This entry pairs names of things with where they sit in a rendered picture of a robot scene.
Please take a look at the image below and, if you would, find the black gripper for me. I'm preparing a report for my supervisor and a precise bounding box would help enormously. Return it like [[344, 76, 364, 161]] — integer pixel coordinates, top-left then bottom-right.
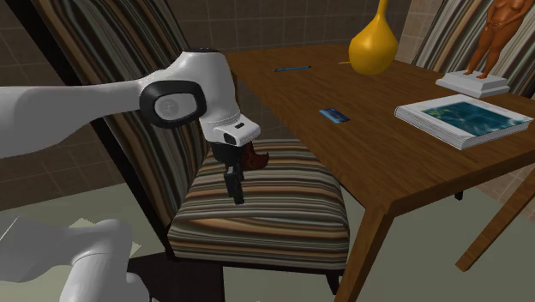
[[210, 142, 245, 207]]

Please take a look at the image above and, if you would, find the brown bitten fruit piece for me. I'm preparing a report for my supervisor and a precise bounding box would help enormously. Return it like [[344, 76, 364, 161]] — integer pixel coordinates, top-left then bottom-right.
[[241, 141, 270, 172]]

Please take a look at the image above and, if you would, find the striped upholstered chair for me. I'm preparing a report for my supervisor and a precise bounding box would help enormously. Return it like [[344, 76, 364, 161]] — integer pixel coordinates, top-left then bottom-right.
[[7, 0, 352, 296], [411, 0, 535, 98]]

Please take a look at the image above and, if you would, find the blue card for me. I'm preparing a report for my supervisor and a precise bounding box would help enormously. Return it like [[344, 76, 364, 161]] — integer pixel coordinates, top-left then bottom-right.
[[318, 107, 352, 124]]

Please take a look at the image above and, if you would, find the blue pen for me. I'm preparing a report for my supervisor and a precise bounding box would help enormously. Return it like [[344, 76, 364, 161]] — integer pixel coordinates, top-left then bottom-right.
[[274, 64, 312, 73]]

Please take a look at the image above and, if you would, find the brown wooden table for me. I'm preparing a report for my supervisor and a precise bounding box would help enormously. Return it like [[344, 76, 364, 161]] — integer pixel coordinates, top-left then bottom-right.
[[224, 44, 535, 302]]

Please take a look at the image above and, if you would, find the yellow long-necked vase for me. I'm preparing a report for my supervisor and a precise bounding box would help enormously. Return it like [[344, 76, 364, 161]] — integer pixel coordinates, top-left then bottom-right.
[[348, 0, 400, 76]]

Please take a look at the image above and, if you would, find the white book with blue cover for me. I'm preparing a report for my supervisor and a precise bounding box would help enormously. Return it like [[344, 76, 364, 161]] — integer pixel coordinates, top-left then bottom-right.
[[394, 93, 535, 151]]

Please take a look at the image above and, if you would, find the brown figure on white base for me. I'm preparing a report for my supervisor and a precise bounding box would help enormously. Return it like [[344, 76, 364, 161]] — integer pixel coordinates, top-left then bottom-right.
[[435, 0, 532, 100]]

